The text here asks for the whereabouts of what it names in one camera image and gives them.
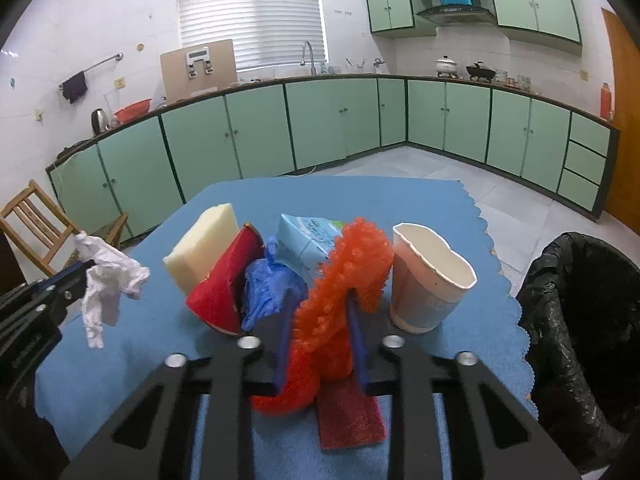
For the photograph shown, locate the black wok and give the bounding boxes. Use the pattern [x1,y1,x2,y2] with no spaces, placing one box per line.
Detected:
[466,61,496,82]

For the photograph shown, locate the red plastic basin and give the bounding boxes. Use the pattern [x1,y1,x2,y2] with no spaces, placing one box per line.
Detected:
[114,98,152,122]

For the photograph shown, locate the blue table cloth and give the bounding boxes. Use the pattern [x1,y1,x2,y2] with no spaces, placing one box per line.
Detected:
[35,177,538,480]

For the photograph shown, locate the black trash bag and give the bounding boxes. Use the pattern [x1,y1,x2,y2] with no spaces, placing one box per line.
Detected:
[515,232,640,473]

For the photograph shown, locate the light blue milk carton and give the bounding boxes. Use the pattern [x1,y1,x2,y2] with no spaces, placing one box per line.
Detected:
[275,214,346,286]

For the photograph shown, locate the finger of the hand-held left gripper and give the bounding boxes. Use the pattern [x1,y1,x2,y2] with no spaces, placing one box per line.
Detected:
[20,259,97,322]

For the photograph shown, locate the green base cabinets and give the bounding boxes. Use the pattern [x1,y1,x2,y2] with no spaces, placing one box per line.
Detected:
[46,74,621,241]

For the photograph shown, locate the range hood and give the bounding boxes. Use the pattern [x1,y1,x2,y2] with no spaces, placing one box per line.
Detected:
[416,4,496,27]

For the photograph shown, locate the white paper cup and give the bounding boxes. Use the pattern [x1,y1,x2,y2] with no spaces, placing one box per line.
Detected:
[390,222,477,334]

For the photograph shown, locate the cream foam sponge block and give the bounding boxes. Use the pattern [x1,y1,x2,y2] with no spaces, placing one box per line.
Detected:
[163,203,240,298]

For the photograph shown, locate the blue plastic bag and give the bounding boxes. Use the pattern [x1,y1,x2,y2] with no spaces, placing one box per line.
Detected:
[241,235,308,332]

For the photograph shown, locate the green wall cabinets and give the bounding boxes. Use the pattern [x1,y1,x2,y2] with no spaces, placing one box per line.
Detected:
[361,0,583,46]

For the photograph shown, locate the white window blind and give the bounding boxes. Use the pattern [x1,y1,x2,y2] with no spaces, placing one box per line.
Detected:
[177,0,328,72]

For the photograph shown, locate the orange foam fruit net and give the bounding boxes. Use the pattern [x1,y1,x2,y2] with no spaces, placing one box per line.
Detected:
[250,217,393,417]

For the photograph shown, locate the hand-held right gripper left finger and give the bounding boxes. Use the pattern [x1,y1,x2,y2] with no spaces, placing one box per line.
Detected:
[59,292,321,480]

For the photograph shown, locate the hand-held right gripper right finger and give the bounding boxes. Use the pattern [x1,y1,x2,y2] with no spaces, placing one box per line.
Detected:
[345,300,583,480]

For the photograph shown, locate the metal towel rail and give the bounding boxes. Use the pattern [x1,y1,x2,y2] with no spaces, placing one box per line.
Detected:
[59,52,124,92]

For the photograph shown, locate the cardboard box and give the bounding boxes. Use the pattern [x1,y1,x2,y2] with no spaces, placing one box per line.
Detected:
[160,39,238,106]

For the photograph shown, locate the wooden door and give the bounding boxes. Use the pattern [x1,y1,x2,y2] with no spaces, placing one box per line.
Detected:
[600,7,640,236]

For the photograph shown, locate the white tissue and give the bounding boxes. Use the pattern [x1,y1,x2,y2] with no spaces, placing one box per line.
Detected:
[75,232,151,350]

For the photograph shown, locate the red crushed paper cup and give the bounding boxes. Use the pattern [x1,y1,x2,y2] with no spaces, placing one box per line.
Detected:
[186,223,265,336]

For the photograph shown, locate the metal kitchen faucet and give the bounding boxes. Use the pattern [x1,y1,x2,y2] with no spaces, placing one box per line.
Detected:
[300,41,318,76]

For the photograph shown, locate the dark hanging towel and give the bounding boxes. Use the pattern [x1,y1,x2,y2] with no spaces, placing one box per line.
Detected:
[61,72,89,105]

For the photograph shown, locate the wooden chair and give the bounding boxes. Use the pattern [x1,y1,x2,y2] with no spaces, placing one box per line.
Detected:
[0,179,129,277]

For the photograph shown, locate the row of glass jars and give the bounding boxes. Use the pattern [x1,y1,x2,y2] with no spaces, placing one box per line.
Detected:
[495,72,533,90]

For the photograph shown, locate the white device on cardboard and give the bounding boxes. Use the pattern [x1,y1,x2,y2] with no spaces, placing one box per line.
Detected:
[184,46,213,80]

